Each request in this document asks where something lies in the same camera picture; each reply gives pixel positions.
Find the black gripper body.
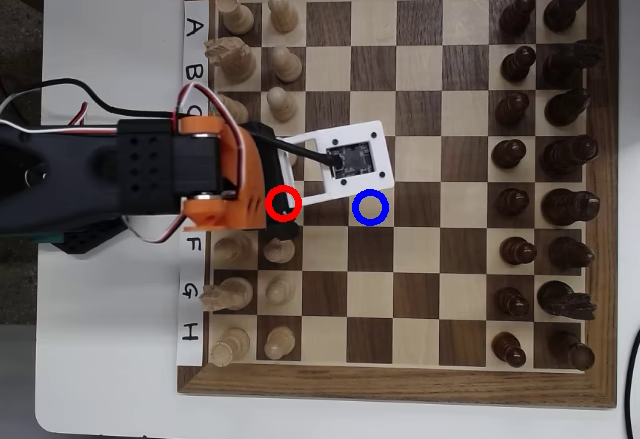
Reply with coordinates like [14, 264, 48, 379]
[243, 121, 292, 230]

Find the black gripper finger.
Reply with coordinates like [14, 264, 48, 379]
[266, 193, 302, 241]

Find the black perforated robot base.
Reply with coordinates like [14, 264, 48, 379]
[38, 216, 129, 256]

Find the light wooden bishop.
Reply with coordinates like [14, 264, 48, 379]
[217, 93, 250, 128]
[213, 233, 252, 266]

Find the light wooden knight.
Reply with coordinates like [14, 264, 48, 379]
[203, 36, 257, 84]
[198, 276, 254, 313]

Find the light wooden rook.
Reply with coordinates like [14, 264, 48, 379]
[208, 327, 251, 369]
[214, 0, 255, 36]

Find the white paper letter strip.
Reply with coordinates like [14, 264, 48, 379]
[177, 0, 210, 368]

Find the wooden chessboard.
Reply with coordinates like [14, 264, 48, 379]
[175, 0, 621, 410]

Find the dark wooden pawn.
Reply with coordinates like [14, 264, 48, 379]
[491, 332, 528, 368]
[500, 45, 538, 84]
[494, 187, 531, 218]
[499, 236, 539, 268]
[494, 90, 531, 128]
[494, 286, 532, 318]
[490, 138, 528, 170]
[498, 0, 537, 38]

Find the dark wooden king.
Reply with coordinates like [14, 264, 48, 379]
[540, 187, 602, 227]

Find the dark wooden bishop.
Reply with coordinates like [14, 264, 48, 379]
[543, 87, 594, 128]
[548, 236, 597, 271]

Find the dark wooden knight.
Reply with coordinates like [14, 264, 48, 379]
[537, 280, 599, 322]
[542, 37, 604, 86]

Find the dark wooden queen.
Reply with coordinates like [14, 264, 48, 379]
[539, 134, 600, 178]

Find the dark wooden rook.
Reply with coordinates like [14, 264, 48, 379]
[547, 331, 597, 372]
[543, 0, 587, 33]

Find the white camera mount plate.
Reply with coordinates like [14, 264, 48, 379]
[273, 119, 396, 208]

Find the black camera circuit board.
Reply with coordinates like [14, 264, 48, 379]
[324, 140, 376, 181]

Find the red white black servo wire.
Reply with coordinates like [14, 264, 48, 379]
[122, 213, 189, 245]
[67, 101, 92, 126]
[172, 83, 254, 195]

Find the thin white cable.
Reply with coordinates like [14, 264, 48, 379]
[0, 89, 44, 116]

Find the thick black cable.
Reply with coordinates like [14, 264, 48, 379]
[622, 327, 640, 439]

